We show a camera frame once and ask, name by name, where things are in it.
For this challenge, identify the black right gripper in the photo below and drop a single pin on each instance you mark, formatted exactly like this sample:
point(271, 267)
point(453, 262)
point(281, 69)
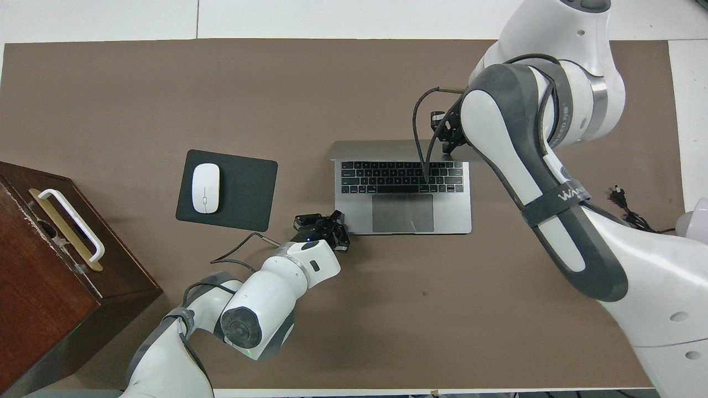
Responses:
point(453, 121)

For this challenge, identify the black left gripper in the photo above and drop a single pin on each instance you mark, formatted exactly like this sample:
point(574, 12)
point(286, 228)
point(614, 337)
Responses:
point(318, 233)

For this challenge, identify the silver grey laptop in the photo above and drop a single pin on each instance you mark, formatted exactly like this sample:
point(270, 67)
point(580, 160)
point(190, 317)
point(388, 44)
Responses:
point(354, 215)

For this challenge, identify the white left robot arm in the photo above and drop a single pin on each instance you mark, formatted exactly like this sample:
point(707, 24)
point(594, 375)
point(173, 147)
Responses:
point(265, 298)

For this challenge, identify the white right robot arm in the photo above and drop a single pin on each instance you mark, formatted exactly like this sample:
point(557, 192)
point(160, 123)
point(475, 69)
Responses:
point(636, 265)

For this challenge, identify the black mouse pad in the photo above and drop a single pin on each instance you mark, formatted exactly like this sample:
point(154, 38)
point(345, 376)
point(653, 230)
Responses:
point(249, 188)

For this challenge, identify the white computer mouse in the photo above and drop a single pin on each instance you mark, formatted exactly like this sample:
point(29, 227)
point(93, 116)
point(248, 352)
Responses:
point(206, 188)

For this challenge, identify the brown paper table mat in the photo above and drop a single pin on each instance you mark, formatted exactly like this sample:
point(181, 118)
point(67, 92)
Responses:
point(166, 83)

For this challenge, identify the white desk lamp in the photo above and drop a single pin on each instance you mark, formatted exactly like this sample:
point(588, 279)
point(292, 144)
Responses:
point(697, 226)

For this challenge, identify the dark brown wooden box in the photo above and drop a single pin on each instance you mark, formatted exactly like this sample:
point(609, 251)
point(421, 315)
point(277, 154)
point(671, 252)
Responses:
point(44, 287)

